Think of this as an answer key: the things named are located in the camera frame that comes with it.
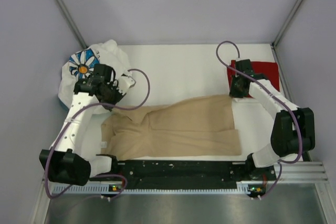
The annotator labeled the beige t-shirt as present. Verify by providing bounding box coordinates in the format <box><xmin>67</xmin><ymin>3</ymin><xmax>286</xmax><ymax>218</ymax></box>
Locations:
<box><xmin>101</xmin><ymin>95</ymin><xmax>242</xmax><ymax>160</ymax></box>

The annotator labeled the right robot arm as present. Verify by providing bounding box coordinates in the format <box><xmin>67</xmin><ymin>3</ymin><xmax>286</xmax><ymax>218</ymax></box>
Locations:
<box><xmin>229</xmin><ymin>59</ymin><xmax>316</xmax><ymax>180</ymax></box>

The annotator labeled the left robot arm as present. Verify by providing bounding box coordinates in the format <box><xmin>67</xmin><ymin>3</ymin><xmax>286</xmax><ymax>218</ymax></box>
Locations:
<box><xmin>39</xmin><ymin>64</ymin><xmax>122</xmax><ymax>186</ymax></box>

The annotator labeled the folded red t-shirt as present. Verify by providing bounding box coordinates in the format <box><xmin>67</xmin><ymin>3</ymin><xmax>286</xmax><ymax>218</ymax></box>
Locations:
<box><xmin>227</xmin><ymin>60</ymin><xmax>280</xmax><ymax>91</ymax></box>

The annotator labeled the white flower print t-shirt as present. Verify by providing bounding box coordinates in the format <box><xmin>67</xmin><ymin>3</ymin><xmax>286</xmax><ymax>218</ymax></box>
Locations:
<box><xmin>58</xmin><ymin>39</ymin><xmax>132</xmax><ymax>108</ymax></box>

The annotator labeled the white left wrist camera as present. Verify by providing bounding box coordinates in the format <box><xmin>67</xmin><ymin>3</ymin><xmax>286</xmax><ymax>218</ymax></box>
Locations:
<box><xmin>117</xmin><ymin>74</ymin><xmax>136</xmax><ymax>95</ymax></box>

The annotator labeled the right side frame rail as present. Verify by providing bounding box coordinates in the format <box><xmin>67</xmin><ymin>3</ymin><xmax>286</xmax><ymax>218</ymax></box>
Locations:
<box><xmin>270</xmin><ymin>44</ymin><xmax>312</xmax><ymax>161</ymax></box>

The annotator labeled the left corner frame post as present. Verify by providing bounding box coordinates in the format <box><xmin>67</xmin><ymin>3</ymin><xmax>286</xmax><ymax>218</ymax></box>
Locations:
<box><xmin>54</xmin><ymin>0</ymin><xmax>88</xmax><ymax>49</ymax></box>

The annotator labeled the corner frame post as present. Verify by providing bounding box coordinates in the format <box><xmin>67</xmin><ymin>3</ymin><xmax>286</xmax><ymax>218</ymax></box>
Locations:
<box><xmin>272</xmin><ymin>0</ymin><xmax>305</xmax><ymax>48</ymax></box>
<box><xmin>54</xmin><ymin>0</ymin><xmax>88</xmax><ymax>49</ymax></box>

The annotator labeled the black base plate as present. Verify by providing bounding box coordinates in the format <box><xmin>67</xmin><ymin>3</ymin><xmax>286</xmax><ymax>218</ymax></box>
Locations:
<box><xmin>89</xmin><ymin>158</ymin><xmax>275</xmax><ymax>190</ymax></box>

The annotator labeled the white slotted cable duct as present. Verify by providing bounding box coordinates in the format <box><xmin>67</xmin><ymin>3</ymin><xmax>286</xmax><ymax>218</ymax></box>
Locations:
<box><xmin>65</xmin><ymin>183</ymin><xmax>264</xmax><ymax>195</ymax></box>

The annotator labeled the aluminium frame rail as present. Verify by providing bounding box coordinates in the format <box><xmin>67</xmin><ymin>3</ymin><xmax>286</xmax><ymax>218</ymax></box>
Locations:
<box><xmin>41</xmin><ymin>161</ymin><xmax>329</xmax><ymax>183</ymax></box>

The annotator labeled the right corner frame post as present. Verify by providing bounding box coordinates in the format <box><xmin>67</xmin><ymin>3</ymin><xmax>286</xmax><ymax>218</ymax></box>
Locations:
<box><xmin>272</xmin><ymin>0</ymin><xmax>305</xmax><ymax>48</ymax></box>

